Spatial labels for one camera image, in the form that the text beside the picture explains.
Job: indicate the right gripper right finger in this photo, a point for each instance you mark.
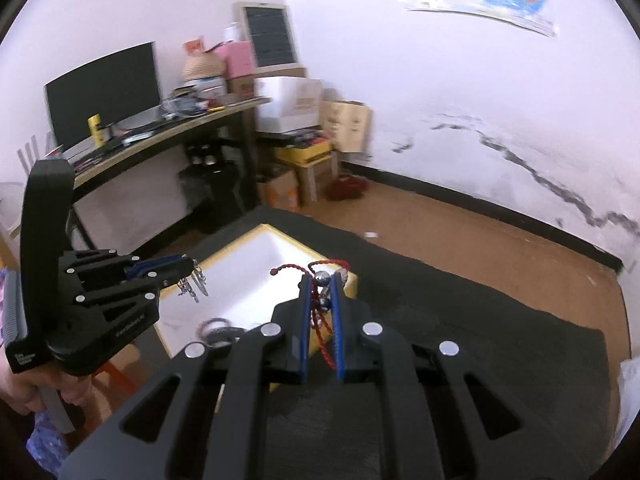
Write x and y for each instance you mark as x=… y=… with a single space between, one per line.
x=438 y=407

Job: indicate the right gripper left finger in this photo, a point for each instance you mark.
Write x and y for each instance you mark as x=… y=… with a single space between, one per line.
x=203 y=415

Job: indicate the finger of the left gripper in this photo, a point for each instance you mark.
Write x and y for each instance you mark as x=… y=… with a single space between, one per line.
x=175 y=266
x=163 y=281

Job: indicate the person's left hand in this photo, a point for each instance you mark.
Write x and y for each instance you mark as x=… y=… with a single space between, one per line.
x=22 y=391

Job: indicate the yellow white cardboard box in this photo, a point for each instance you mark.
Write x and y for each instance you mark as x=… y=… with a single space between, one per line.
x=240 y=288

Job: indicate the black wooden desk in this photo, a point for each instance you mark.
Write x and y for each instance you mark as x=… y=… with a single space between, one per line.
x=134 y=197

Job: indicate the black patterned tablecloth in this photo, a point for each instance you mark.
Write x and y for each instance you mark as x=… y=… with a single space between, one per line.
x=329 y=429

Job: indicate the black speaker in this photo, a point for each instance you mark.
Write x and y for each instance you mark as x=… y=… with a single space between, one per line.
x=204 y=154

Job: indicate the yellow bottle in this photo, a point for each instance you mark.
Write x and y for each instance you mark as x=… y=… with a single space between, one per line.
x=95 y=129

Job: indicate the brown cardboard box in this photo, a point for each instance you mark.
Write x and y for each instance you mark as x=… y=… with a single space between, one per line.
x=279 y=190

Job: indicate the black wifi router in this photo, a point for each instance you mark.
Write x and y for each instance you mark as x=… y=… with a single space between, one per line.
x=36 y=148

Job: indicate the yellow storage box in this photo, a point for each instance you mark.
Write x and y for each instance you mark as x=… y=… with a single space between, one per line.
x=303 y=156

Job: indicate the black computer monitor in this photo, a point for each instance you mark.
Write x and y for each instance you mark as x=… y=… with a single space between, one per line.
x=115 y=87

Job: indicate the red cloth on floor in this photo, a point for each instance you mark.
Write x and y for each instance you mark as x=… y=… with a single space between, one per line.
x=346 y=187

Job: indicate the woven straw basket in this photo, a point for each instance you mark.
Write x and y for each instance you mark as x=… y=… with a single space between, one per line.
x=202 y=65

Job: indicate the white gift bag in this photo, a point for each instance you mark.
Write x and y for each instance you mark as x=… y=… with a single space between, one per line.
x=293 y=103

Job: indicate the pink box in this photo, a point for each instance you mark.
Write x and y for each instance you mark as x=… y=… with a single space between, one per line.
x=237 y=55

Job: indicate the brown paper gift bag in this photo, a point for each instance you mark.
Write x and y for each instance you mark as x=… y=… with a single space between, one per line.
x=345 y=124

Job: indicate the white framed blackboard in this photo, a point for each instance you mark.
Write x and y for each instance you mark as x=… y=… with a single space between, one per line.
x=267 y=28

